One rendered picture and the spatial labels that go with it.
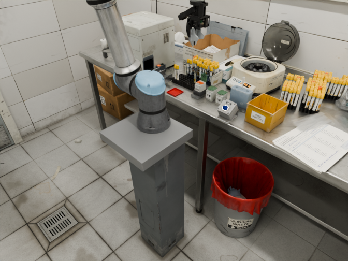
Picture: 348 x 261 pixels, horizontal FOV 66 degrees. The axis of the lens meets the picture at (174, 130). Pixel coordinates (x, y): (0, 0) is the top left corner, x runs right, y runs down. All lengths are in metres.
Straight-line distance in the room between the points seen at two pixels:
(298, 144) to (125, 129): 0.73
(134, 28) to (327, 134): 1.10
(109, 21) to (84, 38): 1.89
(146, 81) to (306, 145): 0.70
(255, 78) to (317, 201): 0.87
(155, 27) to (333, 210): 1.49
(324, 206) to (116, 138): 1.31
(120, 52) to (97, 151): 1.55
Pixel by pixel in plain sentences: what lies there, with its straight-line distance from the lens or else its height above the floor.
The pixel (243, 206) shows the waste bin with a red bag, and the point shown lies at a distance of 1.57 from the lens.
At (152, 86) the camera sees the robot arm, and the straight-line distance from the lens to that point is 1.04.
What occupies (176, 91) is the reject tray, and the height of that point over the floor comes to 0.88.
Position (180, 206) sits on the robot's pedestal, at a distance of 1.58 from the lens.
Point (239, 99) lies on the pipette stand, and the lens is 1.37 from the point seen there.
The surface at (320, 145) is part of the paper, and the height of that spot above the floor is 0.89.
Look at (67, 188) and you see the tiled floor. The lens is 2.30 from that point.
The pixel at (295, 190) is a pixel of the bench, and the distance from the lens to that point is 1.91.
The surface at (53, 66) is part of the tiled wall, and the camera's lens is 2.85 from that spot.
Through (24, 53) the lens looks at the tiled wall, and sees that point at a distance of 2.73.
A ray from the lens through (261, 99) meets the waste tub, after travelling 1.36.
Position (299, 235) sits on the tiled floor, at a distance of 2.04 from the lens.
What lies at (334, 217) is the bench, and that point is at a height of 0.27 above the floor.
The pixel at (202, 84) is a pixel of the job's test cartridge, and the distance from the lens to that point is 1.44.
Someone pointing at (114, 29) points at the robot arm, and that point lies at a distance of 1.07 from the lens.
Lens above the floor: 1.62
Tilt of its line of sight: 38 degrees down
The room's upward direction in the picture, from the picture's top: 1 degrees counter-clockwise
